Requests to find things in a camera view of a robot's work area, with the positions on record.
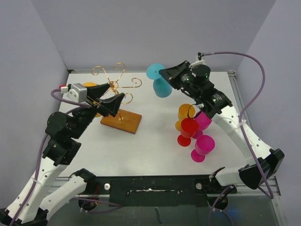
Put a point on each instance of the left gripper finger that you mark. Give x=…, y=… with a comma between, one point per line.
x=111, y=105
x=98, y=91

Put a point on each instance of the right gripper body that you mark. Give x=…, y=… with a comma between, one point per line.
x=184, y=76

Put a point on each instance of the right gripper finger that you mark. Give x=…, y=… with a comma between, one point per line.
x=173, y=73
x=174, y=83

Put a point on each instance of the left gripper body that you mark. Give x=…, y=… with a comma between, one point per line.
x=93, y=102

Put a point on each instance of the yellow wine glass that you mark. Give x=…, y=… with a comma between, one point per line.
x=91, y=84

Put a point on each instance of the blue wine glass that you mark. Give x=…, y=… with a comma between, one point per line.
x=161, y=87

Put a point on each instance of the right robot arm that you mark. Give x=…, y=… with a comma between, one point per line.
x=262, y=160

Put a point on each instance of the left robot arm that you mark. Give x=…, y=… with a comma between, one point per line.
x=34, y=206

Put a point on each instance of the orange wine glass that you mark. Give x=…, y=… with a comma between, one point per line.
x=184, y=111

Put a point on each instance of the red wine glass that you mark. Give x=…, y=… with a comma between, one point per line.
x=187, y=128

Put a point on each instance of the pink wine glass rear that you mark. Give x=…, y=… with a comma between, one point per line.
x=203, y=123

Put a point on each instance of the pink wine glass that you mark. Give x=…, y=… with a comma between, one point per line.
x=203, y=146
x=203, y=123

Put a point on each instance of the pink wine glass front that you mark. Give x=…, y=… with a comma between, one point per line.
x=203, y=146

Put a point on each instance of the gold wire glass rack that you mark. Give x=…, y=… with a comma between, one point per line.
x=124, y=120

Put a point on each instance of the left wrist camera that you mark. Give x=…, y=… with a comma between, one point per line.
x=75, y=92

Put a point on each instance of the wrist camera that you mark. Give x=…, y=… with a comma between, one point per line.
x=75, y=92
x=200, y=60

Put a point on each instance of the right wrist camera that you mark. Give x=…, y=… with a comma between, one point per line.
x=200, y=60

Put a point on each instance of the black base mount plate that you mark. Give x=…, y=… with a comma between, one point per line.
x=156, y=191

